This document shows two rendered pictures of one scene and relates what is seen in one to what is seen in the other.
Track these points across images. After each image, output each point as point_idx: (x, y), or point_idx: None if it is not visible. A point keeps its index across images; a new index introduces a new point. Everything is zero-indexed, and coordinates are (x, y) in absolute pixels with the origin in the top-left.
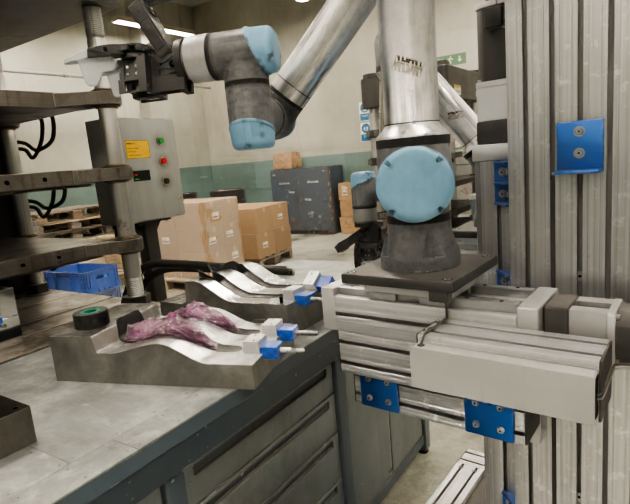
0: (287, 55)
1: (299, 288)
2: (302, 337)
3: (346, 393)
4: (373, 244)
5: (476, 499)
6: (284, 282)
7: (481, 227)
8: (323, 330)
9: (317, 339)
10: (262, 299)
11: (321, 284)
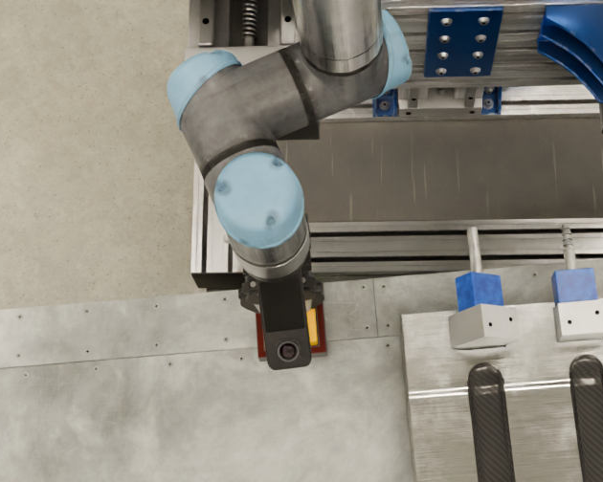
0: None
1: (576, 301)
2: None
3: None
4: (307, 223)
5: (318, 213)
6: (450, 472)
7: None
8: (547, 277)
9: (593, 260)
10: None
11: (497, 294)
